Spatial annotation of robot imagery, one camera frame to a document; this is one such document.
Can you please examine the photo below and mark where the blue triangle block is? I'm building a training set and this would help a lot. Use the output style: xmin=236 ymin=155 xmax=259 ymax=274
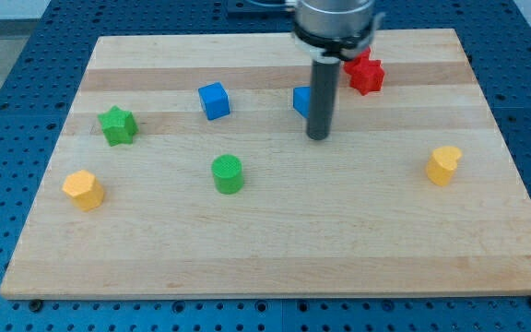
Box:
xmin=292 ymin=86 xmax=311 ymax=118

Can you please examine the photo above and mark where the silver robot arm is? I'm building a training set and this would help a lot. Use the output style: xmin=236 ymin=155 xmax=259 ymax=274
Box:
xmin=291 ymin=0 xmax=385 ymax=140

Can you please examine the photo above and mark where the yellow heart block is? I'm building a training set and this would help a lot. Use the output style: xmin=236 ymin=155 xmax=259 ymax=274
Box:
xmin=425 ymin=146 xmax=463 ymax=186

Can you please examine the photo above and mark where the red star block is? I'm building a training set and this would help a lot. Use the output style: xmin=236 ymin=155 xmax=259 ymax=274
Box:
xmin=349 ymin=60 xmax=385 ymax=96

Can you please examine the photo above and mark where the wooden board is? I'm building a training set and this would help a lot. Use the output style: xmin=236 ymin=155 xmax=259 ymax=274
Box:
xmin=0 ymin=29 xmax=531 ymax=300

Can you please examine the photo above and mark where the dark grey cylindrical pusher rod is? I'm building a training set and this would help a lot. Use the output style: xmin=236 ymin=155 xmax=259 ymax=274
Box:
xmin=306 ymin=61 xmax=340 ymax=140

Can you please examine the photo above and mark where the yellow hexagon block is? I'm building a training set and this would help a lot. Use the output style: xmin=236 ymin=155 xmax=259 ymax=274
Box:
xmin=62 ymin=170 xmax=105 ymax=211

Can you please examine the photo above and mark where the blue cube block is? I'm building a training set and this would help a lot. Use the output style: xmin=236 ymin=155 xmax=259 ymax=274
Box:
xmin=198 ymin=82 xmax=230 ymax=121

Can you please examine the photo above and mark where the green cylinder block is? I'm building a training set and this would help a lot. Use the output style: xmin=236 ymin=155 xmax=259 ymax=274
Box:
xmin=211 ymin=154 xmax=244 ymax=195

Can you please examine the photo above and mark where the green star block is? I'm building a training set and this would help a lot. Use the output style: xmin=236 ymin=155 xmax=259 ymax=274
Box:
xmin=98 ymin=106 xmax=138 ymax=147

